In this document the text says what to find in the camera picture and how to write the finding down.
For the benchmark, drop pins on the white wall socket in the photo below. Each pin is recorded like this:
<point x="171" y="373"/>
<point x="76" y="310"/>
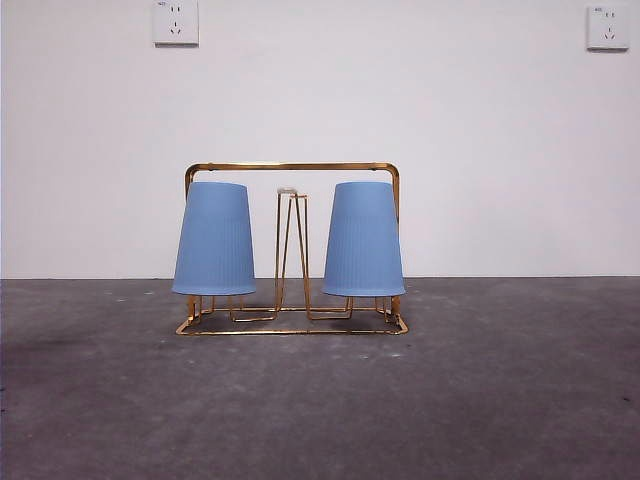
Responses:
<point x="176" y="24"/>
<point x="607" y="27"/>

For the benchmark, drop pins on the blue ribbed plastic cup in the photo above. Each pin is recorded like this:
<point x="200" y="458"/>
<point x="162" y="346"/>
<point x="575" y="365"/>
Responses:
<point x="362" y="250"/>
<point x="214" y="240"/>

